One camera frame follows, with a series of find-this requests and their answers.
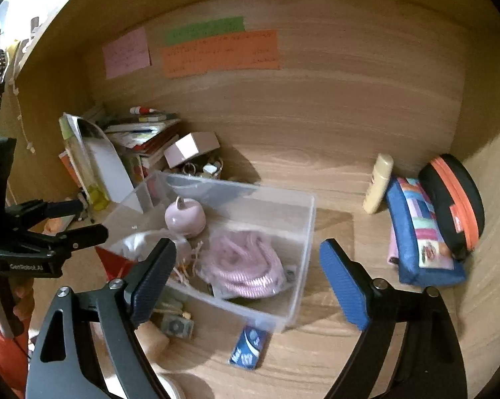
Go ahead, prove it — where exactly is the yellow green bottle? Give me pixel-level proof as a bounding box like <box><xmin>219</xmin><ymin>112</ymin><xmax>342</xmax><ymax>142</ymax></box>
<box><xmin>60</xmin><ymin>114</ymin><xmax>109</xmax><ymax>210</ymax></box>

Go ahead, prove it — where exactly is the small trinket basket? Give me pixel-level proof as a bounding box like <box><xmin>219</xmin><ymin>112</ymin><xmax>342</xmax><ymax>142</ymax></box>
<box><xmin>171</xmin><ymin>156</ymin><xmax>225</xmax><ymax>181</ymax></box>

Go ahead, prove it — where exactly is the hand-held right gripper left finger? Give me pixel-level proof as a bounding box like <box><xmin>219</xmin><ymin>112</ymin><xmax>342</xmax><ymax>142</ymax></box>
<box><xmin>26</xmin><ymin>238</ymin><xmax>178</xmax><ymax>399</ymax></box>

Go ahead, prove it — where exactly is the blue patchwork pencil case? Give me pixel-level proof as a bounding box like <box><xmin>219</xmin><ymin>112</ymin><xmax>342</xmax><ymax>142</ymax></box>
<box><xmin>385</xmin><ymin>177</ymin><xmax>467</xmax><ymax>287</ymax></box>

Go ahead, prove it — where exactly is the pink flat item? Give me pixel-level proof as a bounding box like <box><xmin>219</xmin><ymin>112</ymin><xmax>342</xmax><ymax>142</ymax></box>
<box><xmin>386</xmin><ymin>224</ymin><xmax>400</xmax><ymax>267</ymax></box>

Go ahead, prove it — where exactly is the wooden desktop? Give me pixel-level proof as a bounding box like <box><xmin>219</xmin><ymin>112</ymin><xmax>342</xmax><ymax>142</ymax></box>
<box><xmin>30</xmin><ymin>131</ymin><xmax>483</xmax><ymax>399</ymax></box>

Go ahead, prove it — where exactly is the orange book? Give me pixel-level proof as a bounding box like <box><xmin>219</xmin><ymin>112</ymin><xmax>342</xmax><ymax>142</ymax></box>
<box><xmin>59</xmin><ymin>152</ymin><xmax>82</xmax><ymax>188</ymax></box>

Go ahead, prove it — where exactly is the orange white tube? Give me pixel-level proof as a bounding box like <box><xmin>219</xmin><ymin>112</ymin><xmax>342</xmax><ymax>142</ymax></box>
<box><xmin>42</xmin><ymin>216</ymin><xmax>76</xmax><ymax>234</ymax></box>

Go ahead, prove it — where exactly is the pink sticky note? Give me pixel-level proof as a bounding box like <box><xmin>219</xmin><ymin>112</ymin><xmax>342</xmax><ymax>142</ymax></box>
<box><xmin>102</xmin><ymin>26</ymin><xmax>152</xmax><ymax>79</ymax></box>

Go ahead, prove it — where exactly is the beige braided string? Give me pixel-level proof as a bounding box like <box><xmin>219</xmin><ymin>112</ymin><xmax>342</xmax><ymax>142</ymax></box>
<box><xmin>171</xmin><ymin>241</ymin><xmax>205</xmax><ymax>287</ymax></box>

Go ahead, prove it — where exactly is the white round item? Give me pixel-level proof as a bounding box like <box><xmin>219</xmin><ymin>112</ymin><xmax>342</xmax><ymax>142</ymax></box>
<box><xmin>152</xmin><ymin>372</ymin><xmax>186</xmax><ymax>399</ymax></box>

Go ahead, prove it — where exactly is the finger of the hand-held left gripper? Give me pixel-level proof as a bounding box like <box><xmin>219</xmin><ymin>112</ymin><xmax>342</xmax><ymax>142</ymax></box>
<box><xmin>21</xmin><ymin>223</ymin><xmax>109</xmax><ymax>259</ymax></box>
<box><xmin>5</xmin><ymin>199</ymin><xmax>84</xmax><ymax>230</ymax></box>

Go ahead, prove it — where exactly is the blue tissue packet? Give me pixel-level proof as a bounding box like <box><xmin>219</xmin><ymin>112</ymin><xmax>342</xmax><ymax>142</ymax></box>
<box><xmin>229</xmin><ymin>325</ymin><xmax>271</xmax><ymax>370</ymax></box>

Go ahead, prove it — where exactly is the green sticky note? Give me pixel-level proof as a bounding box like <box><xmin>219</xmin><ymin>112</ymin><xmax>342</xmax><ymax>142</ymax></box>
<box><xmin>164</xmin><ymin>17</ymin><xmax>246</xmax><ymax>46</ymax></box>

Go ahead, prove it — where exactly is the white hanging string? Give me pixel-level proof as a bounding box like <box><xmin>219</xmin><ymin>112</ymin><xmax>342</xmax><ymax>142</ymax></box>
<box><xmin>5</xmin><ymin>42</ymin><xmax>37</xmax><ymax>150</ymax></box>

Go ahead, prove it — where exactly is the cream lotion tube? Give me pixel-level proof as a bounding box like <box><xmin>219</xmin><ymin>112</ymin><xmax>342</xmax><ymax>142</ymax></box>
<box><xmin>363</xmin><ymin>154</ymin><xmax>395</xmax><ymax>214</ymax></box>

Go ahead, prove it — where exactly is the stack of books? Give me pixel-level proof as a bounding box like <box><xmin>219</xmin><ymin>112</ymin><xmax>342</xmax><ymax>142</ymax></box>
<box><xmin>104</xmin><ymin>112</ymin><xmax>182</xmax><ymax>167</ymax></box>

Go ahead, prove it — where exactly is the white pink cardboard box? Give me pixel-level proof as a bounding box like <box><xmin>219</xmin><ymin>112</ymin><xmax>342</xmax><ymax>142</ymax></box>
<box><xmin>164</xmin><ymin>132</ymin><xmax>221</xmax><ymax>168</ymax></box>

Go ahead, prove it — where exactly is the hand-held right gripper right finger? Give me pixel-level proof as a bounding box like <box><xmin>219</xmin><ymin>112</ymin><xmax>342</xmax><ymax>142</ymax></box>
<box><xmin>318</xmin><ymin>239</ymin><xmax>469</xmax><ymax>399</ymax></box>

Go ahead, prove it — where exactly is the white plastic bag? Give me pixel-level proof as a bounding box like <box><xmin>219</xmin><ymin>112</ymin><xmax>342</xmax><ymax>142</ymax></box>
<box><xmin>113</xmin><ymin>228</ymin><xmax>192</xmax><ymax>267</ymax></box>

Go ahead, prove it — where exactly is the orange sticky note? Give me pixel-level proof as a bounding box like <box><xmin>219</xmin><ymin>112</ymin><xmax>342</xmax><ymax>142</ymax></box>
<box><xmin>162</xmin><ymin>30</ymin><xmax>281</xmax><ymax>79</ymax></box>

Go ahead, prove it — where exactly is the small green patterned box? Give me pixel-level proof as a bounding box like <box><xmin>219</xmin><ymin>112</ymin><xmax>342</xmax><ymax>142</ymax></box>
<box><xmin>161</xmin><ymin>314</ymin><xmax>194</xmax><ymax>339</ymax></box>

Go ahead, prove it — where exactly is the clear plastic storage box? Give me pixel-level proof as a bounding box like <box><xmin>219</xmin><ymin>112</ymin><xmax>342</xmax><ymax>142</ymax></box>
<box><xmin>95</xmin><ymin>170</ymin><xmax>317</xmax><ymax>334</ymax></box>

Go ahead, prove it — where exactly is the black case orange zipper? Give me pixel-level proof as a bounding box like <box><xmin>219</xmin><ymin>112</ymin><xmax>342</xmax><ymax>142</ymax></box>
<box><xmin>418</xmin><ymin>154</ymin><xmax>485</xmax><ymax>260</ymax></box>

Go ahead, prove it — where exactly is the person's left hand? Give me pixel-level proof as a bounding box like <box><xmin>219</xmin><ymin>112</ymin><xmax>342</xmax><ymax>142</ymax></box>
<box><xmin>10</xmin><ymin>276</ymin><xmax>35</xmax><ymax>335</ymax></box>

